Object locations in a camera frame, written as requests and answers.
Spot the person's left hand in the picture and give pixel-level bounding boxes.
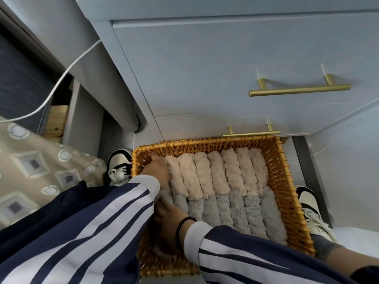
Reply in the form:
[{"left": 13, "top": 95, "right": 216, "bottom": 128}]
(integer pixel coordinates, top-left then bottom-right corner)
[{"left": 140, "top": 153, "right": 170, "bottom": 189}]

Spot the black bead bracelet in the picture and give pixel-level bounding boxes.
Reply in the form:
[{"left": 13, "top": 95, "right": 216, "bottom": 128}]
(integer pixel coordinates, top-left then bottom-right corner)
[{"left": 174, "top": 216, "right": 197, "bottom": 252}]

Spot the person's right hand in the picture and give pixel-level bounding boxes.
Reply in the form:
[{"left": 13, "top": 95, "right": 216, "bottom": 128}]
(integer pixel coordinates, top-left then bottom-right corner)
[{"left": 154, "top": 199, "right": 196, "bottom": 255}]

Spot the person's shoe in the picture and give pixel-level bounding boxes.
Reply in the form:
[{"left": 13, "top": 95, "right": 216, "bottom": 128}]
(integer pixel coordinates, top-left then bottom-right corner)
[
  {"left": 106, "top": 148, "right": 133, "bottom": 187},
  {"left": 296, "top": 186, "right": 338, "bottom": 243}
]

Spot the orange wicker basket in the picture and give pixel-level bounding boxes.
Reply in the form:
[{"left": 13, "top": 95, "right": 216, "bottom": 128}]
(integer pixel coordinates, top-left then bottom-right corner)
[{"left": 131, "top": 135, "right": 317, "bottom": 278}]

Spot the person's right shoe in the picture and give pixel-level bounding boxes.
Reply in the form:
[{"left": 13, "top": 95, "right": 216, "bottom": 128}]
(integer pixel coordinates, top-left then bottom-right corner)
[{"left": 296, "top": 186, "right": 338, "bottom": 243}]

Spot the patterned beige bedspread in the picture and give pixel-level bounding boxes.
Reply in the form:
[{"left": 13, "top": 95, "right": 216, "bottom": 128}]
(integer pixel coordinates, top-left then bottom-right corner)
[{"left": 0, "top": 116, "right": 107, "bottom": 230}]

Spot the person's left shoe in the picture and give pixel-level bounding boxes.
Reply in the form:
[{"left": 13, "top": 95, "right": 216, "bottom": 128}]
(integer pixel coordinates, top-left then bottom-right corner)
[{"left": 106, "top": 148, "right": 133, "bottom": 187}]

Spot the long gold drawer handle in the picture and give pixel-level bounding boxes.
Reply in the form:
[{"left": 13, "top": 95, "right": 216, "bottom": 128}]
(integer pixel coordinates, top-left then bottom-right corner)
[{"left": 248, "top": 73, "right": 352, "bottom": 97}]

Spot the light wooden board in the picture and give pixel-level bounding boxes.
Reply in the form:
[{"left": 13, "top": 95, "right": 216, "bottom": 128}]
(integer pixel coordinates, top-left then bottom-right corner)
[{"left": 41, "top": 105, "right": 69, "bottom": 144}]

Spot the person's right forearm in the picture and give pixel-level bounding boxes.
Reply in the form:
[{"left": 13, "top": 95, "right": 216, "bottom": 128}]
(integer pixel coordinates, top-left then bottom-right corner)
[{"left": 183, "top": 221, "right": 356, "bottom": 284}]

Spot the person's left forearm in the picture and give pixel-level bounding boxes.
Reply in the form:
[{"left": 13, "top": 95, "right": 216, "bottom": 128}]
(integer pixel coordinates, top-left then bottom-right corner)
[{"left": 0, "top": 174, "right": 160, "bottom": 284}]

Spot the short gold drawer handle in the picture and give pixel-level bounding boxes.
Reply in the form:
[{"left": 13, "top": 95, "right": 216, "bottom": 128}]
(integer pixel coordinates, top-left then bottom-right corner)
[{"left": 222, "top": 124, "right": 281, "bottom": 138}]

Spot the white nightstand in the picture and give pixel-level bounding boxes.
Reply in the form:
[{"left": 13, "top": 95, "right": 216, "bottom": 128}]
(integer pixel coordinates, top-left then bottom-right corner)
[{"left": 75, "top": 0, "right": 379, "bottom": 142}]

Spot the white charging cable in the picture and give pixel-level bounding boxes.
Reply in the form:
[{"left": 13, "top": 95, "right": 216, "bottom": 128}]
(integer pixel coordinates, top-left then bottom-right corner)
[{"left": 0, "top": 39, "right": 102, "bottom": 123}]

